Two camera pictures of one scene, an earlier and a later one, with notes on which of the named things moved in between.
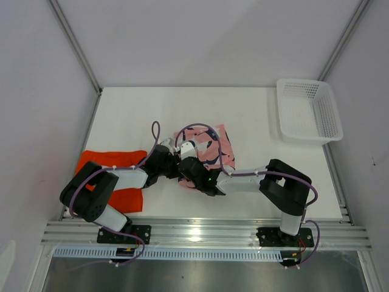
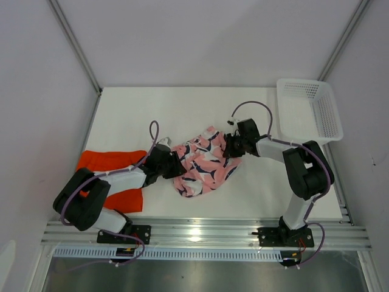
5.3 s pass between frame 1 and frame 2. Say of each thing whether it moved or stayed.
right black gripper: moved
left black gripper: stayed
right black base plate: stayed
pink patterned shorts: moved
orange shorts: stayed
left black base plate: stayed
